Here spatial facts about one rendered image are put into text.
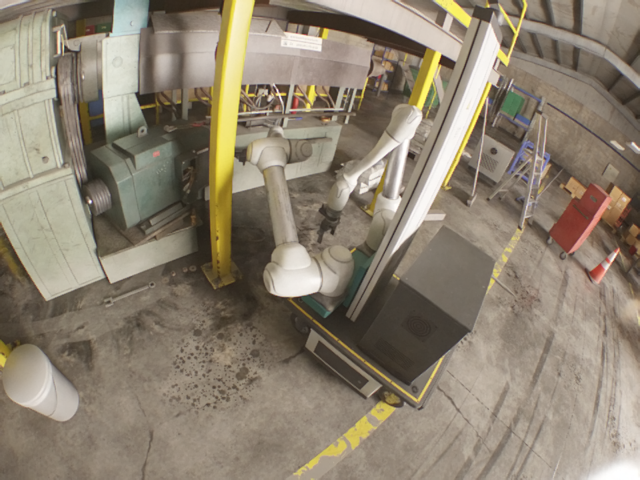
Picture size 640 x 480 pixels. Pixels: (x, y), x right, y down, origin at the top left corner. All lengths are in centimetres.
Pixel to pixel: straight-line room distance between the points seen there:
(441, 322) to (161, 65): 219
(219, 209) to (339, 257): 74
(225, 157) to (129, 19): 126
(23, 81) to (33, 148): 36
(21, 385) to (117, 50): 194
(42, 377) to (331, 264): 142
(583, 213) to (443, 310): 389
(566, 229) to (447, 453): 381
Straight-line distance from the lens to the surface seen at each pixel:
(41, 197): 181
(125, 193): 164
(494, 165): 579
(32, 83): 164
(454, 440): 192
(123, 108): 223
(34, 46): 168
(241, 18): 129
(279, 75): 260
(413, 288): 105
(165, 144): 168
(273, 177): 128
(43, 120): 170
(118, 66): 216
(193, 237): 208
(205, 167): 195
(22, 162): 179
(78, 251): 202
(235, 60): 130
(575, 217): 481
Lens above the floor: 153
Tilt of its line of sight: 40 degrees down
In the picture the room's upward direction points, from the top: 16 degrees clockwise
